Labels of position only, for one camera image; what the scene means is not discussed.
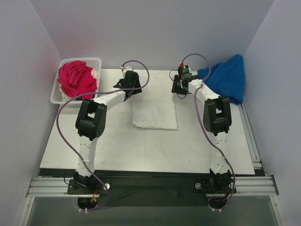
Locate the red pink t-shirt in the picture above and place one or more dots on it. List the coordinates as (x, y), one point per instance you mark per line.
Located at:
(76, 79)

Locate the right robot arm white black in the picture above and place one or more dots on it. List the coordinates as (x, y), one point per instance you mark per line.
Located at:
(215, 114)

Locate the white plastic laundry basket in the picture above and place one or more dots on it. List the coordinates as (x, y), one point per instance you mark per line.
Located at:
(94, 63)

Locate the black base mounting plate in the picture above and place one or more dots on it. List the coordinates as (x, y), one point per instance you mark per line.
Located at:
(148, 189)

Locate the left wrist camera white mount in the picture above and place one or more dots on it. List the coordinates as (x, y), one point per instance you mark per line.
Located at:
(126, 68)

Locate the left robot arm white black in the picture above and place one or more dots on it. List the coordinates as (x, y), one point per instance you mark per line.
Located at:
(91, 121)

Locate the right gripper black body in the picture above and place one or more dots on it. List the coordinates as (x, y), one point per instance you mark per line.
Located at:
(177, 84)

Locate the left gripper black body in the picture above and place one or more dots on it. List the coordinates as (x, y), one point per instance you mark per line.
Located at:
(121, 85)

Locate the white t-shirt red print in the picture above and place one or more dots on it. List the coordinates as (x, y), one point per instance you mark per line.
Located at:
(154, 108)

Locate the blue t-shirt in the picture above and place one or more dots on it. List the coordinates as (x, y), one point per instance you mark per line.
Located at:
(227, 79)

